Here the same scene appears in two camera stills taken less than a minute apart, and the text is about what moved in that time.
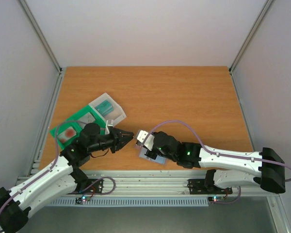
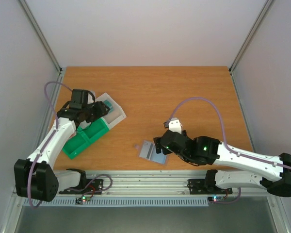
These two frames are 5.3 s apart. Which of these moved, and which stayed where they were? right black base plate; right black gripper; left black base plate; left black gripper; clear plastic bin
Moved: left black gripper; right black gripper
Stayed: clear plastic bin; right black base plate; left black base plate
